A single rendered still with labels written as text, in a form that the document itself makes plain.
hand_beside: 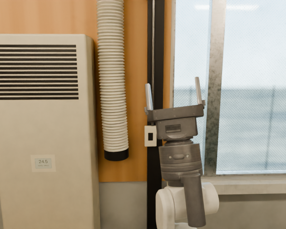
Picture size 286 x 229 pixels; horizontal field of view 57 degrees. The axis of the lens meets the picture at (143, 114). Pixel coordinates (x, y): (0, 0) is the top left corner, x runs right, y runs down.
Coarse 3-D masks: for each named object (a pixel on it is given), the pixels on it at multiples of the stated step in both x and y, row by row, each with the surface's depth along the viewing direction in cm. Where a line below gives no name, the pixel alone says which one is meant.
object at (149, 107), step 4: (148, 84) 58; (148, 88) 58; (148, 92) 58; (148, 96) 57; (148, 100) 57; (148, 104) 57; (152, 104) 60; (144, 108) 58; (148, 108) 57; (152, 108) 59
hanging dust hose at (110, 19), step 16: (96, 0) 146; (112, 0) 141; (112, 16) 143; (112, 32) 144; (112, 48) 145; (112, 64) 147; (112, 80) 149; (112, 96) 150; (112, 112) 152; (112, 128) 154; (112, 144) 156; (112, 160) 158
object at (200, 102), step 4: (196, 80) 56; (196, 84) 56; (196, 88) 56; (200, 88) 56; (196, 92) 58; (200, 92) 55; (200, 96) 55; (200, 100) 55; (204, 100) 56; (200, 104) 55; (204, 104) 56
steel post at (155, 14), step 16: (160, 0) 151; (160, 16) 153; (160, 32) 154; (160, 48) 156; (160, 64) 158; (160, 80) 160; (160, 96) 162; (144, 128) 163; (144, 144) 165; (160, 144) 168; (160, 176) 173
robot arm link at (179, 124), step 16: (160, 112) 55; (176, 112) 55; (192, 112) 54; (160, 128) 55; (176, 128) 55; (192, 128) 54; (176, 144) 54; (192, 144) 53; (160, 160) 56; (176, 160) 53; (192, 160) 53
